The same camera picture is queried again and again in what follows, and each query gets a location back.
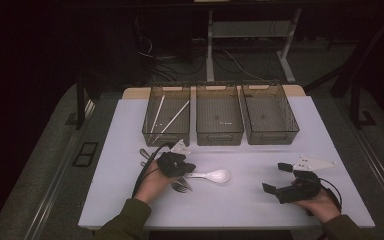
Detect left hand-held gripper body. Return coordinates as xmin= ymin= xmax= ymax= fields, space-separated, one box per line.
xmin=155 ymin=139 xmax=197 ymax=178

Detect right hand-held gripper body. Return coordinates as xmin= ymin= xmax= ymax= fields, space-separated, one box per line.
xmin=275 ymin=154 xmax=338 ymax=205

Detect smoky transparent plastic bin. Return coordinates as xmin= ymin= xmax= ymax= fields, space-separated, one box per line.
xmin=195 ymin=83 xmax=245 ymax=147
xmin=141 ymin=83 xmax=192 ymax=148
xmin=240 ymin=82 xmax=300 ymax=146

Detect white ceramic spoon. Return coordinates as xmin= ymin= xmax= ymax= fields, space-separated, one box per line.
xmin=184 ymin=168 xmax=231 ymax=185

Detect white chopstick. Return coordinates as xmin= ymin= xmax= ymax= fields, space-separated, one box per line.
xmin=150 ymin=94 xmax=166 ymax=135
xmin=152 ymin=99 xmax=191 ymax=144

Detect person's right hand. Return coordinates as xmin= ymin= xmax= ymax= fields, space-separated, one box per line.
xmin=292 ymin=185 xmax=343 ymax=224

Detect person's left hand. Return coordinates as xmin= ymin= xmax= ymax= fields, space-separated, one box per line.
xmin=133 ymin=167 xmax=182 ymax=205

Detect wooden table board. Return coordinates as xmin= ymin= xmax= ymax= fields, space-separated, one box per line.
xmin=122 ymin=84 xmax=307 ymax=100

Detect black metal stand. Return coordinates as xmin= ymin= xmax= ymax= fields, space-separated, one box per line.
xmin=329 ymin=9 xmax=384 ymax=130

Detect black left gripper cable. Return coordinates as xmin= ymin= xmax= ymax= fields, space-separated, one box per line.
xmin=131 ymin=142 xmax=174 ymax=198

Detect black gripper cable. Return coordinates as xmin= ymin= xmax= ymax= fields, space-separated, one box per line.
xmin=131 ymin=142 xmax=174 ymax=198
xmin=319 ymin=177 xmax=344 ymax=214

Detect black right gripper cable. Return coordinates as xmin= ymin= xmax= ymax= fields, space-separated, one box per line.
xmin=319 ymin=177 xmax=344 ymax=214

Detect black floor cables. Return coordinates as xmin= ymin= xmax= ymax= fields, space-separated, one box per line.
xmin=134 ymin=16 xmax=211 ymax=84

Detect white floor cable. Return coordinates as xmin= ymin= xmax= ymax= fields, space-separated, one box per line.
xmin=222 ymin=49 xmax=268 ymax=83

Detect white metal desk frame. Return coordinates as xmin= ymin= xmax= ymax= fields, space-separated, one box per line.
xmin=205 ymin=8 xmax=303 ymax=84

